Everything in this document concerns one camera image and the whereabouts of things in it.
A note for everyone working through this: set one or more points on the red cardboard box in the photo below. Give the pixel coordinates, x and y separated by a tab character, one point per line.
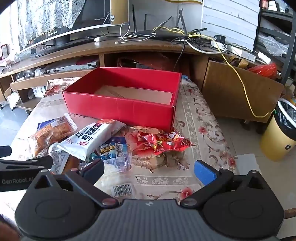
120	109

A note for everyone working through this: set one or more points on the tan snack packet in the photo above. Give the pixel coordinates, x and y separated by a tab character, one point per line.
144	129

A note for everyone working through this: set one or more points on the black adapter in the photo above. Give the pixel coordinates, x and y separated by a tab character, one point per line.
219	38

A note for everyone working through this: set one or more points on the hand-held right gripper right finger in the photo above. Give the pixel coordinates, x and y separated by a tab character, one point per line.
204	172

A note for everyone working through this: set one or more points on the bubble wrap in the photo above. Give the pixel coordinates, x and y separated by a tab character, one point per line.
274	45

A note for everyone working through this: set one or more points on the white lace cloth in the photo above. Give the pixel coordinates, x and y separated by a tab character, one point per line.
46	16

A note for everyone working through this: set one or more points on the red snack packet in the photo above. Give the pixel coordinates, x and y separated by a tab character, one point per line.
166	142

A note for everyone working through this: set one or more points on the yellow trash bin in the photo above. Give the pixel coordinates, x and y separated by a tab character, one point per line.
277	139

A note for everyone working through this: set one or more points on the white adapter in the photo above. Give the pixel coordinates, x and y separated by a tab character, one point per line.
100	39

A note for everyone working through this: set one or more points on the black router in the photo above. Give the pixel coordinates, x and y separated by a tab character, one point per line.
161	33

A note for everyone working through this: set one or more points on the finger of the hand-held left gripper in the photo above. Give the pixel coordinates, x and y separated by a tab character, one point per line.
34	162
5	151

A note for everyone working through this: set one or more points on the silver white small packet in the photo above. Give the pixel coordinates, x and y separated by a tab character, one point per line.
59	157

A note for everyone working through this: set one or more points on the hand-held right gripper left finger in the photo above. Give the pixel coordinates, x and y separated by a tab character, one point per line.
93	170

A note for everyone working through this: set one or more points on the white snack packet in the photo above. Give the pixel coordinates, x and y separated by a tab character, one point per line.
92	136

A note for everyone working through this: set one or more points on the white power strip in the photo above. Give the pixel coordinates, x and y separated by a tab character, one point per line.
240	52

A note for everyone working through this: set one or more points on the black shelf rack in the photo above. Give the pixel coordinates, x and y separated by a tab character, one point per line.
289	41

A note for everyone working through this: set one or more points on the wooden television cabinet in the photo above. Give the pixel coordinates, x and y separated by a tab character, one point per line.
231	92

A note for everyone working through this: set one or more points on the white set-top box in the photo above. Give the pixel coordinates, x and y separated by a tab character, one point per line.
69	68

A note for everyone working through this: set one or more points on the black television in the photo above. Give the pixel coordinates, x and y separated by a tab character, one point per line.
92	16

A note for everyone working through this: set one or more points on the red plastic bag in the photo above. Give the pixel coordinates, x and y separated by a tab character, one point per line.
264	69

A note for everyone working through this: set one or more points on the blue snack packet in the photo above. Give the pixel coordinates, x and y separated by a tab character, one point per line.
114	148

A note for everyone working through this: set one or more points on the white and blue box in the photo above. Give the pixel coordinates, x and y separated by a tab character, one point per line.
39	91

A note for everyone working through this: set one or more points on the clear pastry packet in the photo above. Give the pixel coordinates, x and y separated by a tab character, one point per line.
120	180

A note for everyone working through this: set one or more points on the blue and orange bread packet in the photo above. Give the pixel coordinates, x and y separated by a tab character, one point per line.
52	133

